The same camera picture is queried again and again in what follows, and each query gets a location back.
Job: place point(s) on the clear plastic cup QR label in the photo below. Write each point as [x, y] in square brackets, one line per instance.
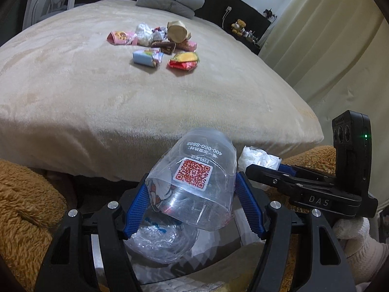
[194, 181]

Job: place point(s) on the black figurine on headboard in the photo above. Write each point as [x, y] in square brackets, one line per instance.
[269, 15]

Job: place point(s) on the cream curtain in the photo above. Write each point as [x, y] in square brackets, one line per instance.
[334, 54]

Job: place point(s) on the orange fuzzy rug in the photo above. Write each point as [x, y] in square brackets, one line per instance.
[31, 208]

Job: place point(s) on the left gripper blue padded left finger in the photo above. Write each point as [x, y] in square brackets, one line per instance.
[68, 264]

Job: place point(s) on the small items on nightstand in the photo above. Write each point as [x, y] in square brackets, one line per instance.
[250, 37]

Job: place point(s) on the white crumpled tissue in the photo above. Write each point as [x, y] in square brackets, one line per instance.
[144, 34]

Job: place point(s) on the red yellow chip bag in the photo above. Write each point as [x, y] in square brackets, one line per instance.
[185, 61]

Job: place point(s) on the black headboard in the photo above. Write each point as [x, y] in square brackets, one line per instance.
[224, 13]

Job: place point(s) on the pink small wrapper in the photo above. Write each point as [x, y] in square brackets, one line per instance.
[187, 45]

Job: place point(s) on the white chair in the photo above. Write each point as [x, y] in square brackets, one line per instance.
[42, 8]

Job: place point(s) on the white gloved right hand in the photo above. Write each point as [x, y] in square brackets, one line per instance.
[365, 255]

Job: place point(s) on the beige bed blanket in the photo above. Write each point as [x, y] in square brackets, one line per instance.
[74, 103]

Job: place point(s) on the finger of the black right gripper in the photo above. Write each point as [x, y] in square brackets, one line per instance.
[323, 196]
[306, 173]

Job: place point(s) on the crushed brown paper cup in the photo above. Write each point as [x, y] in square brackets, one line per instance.
[178, 32]

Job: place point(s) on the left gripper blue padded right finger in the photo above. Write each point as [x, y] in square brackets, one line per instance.
[320, 263]

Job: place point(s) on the brown teddy bear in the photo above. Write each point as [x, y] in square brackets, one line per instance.
[238, 28]

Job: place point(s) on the pink paw print wrapper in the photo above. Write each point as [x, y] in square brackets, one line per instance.
[122, 38]

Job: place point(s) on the white blue snack wrapper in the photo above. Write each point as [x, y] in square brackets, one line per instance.
[159, 34]

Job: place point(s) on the brown gold snack packet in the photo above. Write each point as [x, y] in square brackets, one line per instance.
[166, 47]

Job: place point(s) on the trash bin with clear bag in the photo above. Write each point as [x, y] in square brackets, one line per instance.
[168, 255]

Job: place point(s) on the white plastic wrap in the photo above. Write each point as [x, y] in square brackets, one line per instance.
[253, 155]

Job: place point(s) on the light blue cartoon packet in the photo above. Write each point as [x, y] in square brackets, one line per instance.
[151, 57]

